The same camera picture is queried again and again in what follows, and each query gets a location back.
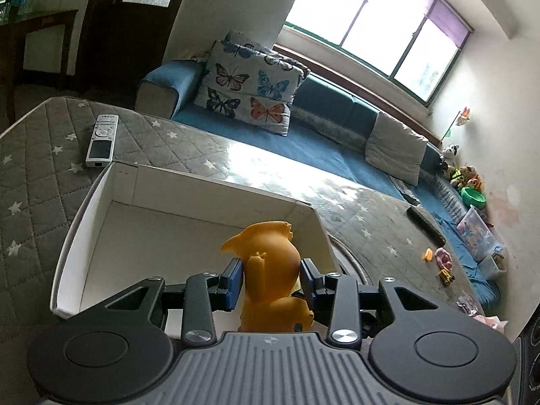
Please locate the butterfly print pillow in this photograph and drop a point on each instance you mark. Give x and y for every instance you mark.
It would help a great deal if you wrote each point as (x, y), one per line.
(238, 42)
(249, 88)

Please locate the yellow green plush toy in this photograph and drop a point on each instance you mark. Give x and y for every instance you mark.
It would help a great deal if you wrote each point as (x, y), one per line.
(455, 176)

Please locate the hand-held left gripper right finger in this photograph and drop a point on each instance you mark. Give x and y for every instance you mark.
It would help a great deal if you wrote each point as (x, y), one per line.
(306, 286)

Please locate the brown bear plush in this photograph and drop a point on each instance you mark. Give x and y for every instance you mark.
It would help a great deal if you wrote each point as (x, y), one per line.
(465, 172)

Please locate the grey quilted star table cover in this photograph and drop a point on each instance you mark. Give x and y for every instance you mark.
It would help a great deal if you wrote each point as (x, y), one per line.
(42, 177)

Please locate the black and white cow plush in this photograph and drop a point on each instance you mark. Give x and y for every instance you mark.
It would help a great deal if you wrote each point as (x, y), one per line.
(449, 154)

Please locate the small white box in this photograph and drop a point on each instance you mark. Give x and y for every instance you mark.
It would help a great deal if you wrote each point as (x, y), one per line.
(494, 266)

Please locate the black remote control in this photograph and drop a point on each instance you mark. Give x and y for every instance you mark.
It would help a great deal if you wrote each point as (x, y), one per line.
(426, 222)

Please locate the yellow toy car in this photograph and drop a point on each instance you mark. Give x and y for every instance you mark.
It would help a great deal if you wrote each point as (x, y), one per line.
(446, 277)

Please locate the silver remote control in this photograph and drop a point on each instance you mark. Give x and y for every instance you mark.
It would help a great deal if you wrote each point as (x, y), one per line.
(101, 141)

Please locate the fox toy on stick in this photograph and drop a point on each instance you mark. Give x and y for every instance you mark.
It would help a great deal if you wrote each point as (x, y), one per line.
(463, 116)

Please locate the green framed window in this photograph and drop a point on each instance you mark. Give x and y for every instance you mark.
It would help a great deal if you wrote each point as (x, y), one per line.
(371, 21)

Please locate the black dotted panel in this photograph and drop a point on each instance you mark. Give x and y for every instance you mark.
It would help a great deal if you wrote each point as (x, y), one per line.
(529, 354)

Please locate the orange plastic duck toy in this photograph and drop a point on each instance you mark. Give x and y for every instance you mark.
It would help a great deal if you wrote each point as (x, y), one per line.
(270, 261)

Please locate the small pink toy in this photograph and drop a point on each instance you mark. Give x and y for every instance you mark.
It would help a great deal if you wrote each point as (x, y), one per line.
(443, 258)

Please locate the blue sofa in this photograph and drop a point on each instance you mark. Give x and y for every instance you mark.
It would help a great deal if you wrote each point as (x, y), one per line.
(329, 147)

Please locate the clear plastic storage box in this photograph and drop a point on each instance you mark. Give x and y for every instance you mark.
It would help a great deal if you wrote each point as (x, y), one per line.
(479, 232)

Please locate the grey cushion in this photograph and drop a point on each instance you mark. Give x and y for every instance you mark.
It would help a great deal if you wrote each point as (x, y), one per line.
(394, 147)

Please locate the wooden side table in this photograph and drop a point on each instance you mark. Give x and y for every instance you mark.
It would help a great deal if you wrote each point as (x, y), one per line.
(38, 21)

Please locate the pink crumpled packet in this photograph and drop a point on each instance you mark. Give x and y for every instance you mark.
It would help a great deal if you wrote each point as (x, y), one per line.
(492, 322)

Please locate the orange fox plush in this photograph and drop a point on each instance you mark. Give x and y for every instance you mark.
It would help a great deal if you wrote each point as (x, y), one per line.
(474, 183)

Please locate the purple roller blind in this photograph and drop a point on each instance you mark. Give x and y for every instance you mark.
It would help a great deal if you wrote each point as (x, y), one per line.
(443, 12)

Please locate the dark wooden door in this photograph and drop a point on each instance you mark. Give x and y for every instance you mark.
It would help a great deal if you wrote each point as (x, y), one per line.
(126, 38)

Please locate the green plastic bowl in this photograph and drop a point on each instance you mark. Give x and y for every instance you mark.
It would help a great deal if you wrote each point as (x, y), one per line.
(472, 197)

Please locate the clear plastic bag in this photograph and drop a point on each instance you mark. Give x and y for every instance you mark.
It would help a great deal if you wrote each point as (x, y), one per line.
(466, 304)

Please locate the small orange toy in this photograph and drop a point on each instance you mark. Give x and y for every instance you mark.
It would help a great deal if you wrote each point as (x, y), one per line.
(428, 255)

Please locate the white cardboard box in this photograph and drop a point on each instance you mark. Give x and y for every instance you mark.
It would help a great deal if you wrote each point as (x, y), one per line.
(168, 202)

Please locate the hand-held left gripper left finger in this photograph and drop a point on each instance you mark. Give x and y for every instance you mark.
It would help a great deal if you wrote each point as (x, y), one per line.
(234, 286)

